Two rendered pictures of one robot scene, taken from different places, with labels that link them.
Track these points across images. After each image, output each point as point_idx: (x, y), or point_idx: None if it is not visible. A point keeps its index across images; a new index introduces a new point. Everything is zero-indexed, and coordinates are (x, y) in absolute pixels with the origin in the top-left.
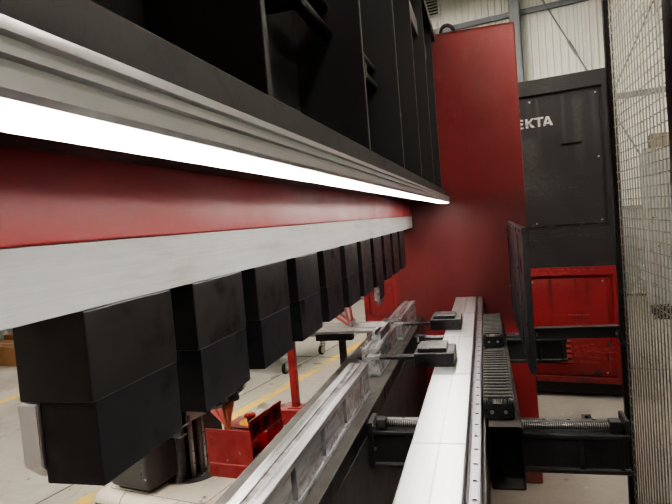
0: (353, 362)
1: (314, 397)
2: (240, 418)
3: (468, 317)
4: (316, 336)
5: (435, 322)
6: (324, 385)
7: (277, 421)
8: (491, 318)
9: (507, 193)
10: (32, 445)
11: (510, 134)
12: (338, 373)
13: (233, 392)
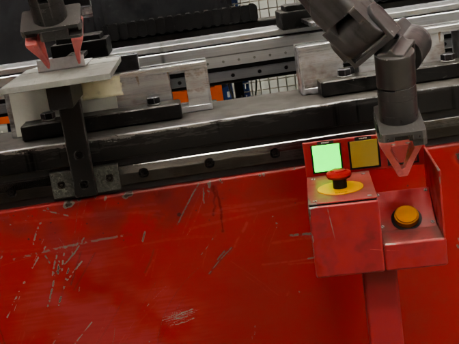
0: (171, 103)
1: (333, 101)
2: (326, 199)
3: (11, 65)
4: (72, 96)
5: (107, 41)
6: (267, 111)
7: (325, 175)
8: (150, 18)
9: None
10: None
11: None
12: (190, 121)
13: (378, 109)
